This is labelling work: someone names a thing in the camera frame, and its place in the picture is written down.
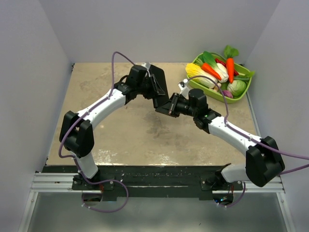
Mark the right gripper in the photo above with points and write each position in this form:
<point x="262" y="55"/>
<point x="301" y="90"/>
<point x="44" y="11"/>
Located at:
<point x="170" y="108"/>

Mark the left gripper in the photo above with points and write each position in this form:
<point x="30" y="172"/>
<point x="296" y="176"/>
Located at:
<point x="155" y="88"/>

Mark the black tool case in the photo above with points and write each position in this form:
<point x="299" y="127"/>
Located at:
<point x="157" y="90"/>

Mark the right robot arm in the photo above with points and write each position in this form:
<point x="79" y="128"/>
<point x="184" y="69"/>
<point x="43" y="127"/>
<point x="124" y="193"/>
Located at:
<point x="262" y="160"/>

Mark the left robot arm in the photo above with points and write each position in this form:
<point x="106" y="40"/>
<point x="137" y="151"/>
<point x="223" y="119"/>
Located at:
<point x="77" y="128"/>

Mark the toy napa cabbage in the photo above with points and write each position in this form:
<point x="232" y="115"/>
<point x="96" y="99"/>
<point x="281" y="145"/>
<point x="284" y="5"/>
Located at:
<point x="201" y="76"/>

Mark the toy carrot left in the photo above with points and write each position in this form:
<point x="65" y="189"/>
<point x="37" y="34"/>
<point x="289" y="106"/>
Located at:
<point x="207" y="68"/>

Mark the toy carrot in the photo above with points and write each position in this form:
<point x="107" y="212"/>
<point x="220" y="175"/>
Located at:
<point x="207" y="68"/>
<point x="229" y="54"/>

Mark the toy mushroom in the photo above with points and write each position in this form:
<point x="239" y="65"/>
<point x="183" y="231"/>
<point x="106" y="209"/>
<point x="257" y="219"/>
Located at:
<point x="216" y="88"/>

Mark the toy bok choy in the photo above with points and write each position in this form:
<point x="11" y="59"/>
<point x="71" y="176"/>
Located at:
<point x="209" y="59"/>

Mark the toy purple onion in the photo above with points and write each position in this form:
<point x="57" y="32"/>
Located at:
<point x="228" y="94"/>

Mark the toy red chili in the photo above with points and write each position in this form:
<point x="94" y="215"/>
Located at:
<point x="222" y="66"/>

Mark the toy green cabbage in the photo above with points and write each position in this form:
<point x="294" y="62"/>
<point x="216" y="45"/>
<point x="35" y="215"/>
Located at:
<point x="237" y="87"/>

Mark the toy carrot right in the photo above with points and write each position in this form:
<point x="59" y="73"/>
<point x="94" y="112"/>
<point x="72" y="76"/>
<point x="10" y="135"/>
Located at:
<point x="229" y="54"/>

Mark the green vegetable tray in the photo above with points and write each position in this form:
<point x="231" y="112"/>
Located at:
<point x="244" y="75"/>

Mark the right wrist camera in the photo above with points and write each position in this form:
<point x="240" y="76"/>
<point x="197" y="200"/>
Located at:
<point x="184" y="89"/>

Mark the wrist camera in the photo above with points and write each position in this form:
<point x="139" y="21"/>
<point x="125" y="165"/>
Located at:
<point x="147" y="65"/>
<point x="184" y="89"/>

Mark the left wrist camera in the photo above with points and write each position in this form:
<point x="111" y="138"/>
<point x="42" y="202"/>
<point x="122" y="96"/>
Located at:
<point x="147" y="65"/>

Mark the aluminium rail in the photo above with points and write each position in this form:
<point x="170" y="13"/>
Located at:
<point x="62" y="182"/>

